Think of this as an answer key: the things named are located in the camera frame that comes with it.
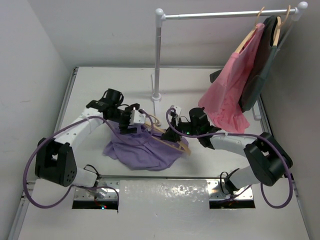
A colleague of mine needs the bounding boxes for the purple t shirt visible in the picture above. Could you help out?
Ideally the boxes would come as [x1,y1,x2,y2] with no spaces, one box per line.
[103,121,190,171]

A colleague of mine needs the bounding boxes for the pink t shirt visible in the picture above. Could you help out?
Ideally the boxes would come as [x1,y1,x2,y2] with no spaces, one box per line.
[198,23,265,134]

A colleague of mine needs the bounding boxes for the purple cable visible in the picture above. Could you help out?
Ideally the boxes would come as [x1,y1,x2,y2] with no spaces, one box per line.
[22,107,155,209]
[165,107,294,208]

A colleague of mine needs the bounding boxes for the wooden hanger under pink shirt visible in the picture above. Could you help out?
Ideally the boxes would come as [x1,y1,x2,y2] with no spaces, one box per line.
[234,6,265,54]

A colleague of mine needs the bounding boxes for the wooden hanger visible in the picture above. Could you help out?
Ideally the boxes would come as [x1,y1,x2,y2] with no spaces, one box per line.
[234,6,265,54]
[272,5,291,47]
[143,113,192,157]

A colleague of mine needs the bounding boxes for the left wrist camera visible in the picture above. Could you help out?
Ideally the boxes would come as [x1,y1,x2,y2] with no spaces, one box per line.
[130,109,146,125]

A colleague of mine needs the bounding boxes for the black t shirt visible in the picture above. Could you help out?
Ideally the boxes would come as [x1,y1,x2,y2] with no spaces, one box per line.
[208,15,282,113]

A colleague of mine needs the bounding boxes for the wooden hanger under black shirt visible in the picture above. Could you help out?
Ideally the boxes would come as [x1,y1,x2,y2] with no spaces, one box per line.
[272,5,291,47]

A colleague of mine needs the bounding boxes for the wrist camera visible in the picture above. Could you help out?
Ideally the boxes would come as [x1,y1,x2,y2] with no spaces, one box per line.
[130,109,146,125]
[170,105,182,121]

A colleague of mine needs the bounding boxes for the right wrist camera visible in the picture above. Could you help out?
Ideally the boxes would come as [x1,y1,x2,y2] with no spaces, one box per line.
[170,105,182,121]

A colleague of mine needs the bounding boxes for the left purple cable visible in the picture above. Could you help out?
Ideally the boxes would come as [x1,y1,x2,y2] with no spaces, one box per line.
[22,107,155,209]

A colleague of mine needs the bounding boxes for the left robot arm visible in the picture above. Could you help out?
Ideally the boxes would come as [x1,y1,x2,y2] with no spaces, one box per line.
[34,88,146,188]

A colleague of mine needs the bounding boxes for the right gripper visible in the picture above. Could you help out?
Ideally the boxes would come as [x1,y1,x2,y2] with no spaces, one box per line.
[161,116,200,143]

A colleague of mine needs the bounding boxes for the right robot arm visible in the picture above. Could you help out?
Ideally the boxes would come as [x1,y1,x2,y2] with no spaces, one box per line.
[161,106,293,195]

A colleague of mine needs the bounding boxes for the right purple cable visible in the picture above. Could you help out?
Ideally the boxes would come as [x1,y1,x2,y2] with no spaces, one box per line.
[165,107,294,208]

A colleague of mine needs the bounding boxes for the white clothes rack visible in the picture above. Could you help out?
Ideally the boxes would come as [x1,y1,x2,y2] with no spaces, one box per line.
[151,1,308,115]

